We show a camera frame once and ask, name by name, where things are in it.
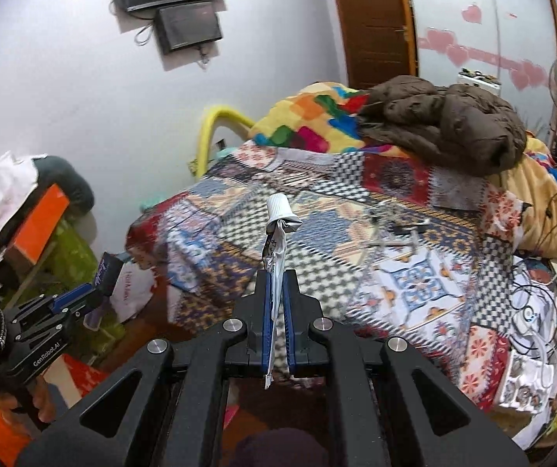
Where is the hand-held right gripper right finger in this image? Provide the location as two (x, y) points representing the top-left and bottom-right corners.
(282, 270), (527, 467)

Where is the pile of cables and chargers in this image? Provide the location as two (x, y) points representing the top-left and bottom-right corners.
(512, 272), (557, 380)

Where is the brown wooden door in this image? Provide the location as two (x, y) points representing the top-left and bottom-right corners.
(327, 0), (418, 91)

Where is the colourful block pattern blanket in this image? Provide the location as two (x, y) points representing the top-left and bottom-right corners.
(249, 82), (372, 154)

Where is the small black wall monitor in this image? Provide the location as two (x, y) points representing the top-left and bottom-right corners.
(156, 2), (223, 55)

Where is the white shopping bag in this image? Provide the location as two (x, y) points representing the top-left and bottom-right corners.
(108, 258), (162, 324)

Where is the person's left hand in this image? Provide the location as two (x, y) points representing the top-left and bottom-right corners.
(0, 377), (58, 425)

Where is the frosted wardrobe sliding door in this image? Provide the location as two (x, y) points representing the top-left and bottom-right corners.
(402, 0), (503, 93)
(485, 0), (557, 127)

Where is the dark purple small packet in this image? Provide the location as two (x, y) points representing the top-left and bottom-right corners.
(91, 252), (124, 298)

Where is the white cloth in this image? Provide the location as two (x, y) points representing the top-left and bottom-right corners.
(0, 151), (41, 237)

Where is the patchwork printed blanket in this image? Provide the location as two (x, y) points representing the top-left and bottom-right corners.
(127, 141), (527, 400)

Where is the white plastic tray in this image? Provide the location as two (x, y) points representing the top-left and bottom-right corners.
(495, 345), (557, 414)

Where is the orange cardboard box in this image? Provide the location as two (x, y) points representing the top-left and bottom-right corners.
(8, 182), (72, 266)

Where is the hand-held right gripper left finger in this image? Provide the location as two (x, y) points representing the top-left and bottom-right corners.
(16, 269), (278, 467)

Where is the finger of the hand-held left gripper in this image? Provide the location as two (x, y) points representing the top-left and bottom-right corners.
(16, 302), (110, 348)
(13, 279), (101, 324)

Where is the yellow fleece blanket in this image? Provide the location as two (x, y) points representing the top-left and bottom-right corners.
(500, 131), (557, 258)

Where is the brown puffer jacket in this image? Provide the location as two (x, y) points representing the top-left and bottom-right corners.
(356, 75), (527, 178)

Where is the squeezed white toothpaste tube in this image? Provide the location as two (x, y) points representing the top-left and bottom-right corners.
(261, 193), (303, 390)

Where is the person's dark trouser leg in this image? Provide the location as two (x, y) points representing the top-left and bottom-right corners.
(230, 427), (330, 467)

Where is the yellow foam tube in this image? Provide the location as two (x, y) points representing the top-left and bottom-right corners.
(197, 104), (255, 176)

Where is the sliding wardrobe with hearts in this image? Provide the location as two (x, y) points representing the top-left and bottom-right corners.
(417, 0), (549, 91)

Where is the dark grey cushion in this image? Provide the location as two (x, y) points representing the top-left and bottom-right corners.
(32, 156), (95, 215)

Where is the person's left forearm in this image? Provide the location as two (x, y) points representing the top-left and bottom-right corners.
(0, 406), (33, 467)

